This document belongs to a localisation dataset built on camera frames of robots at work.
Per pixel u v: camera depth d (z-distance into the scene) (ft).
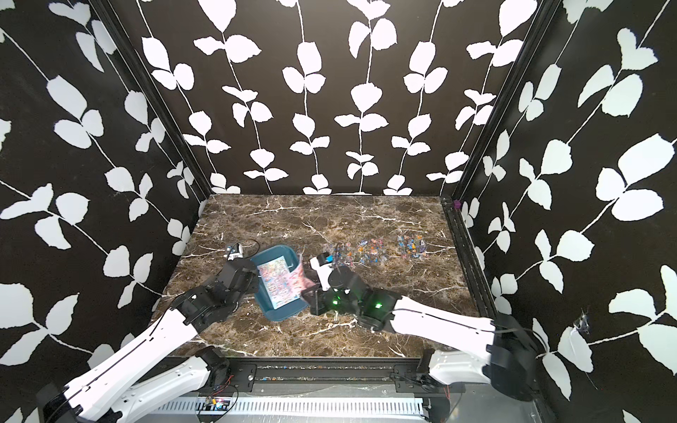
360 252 3.32
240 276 1.85
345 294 1.72
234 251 2.17
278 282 2.83
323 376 2.46
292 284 2.17
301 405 2.31
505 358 1.31
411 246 3.42
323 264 2.11
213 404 2.31
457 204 4.03
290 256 2.75
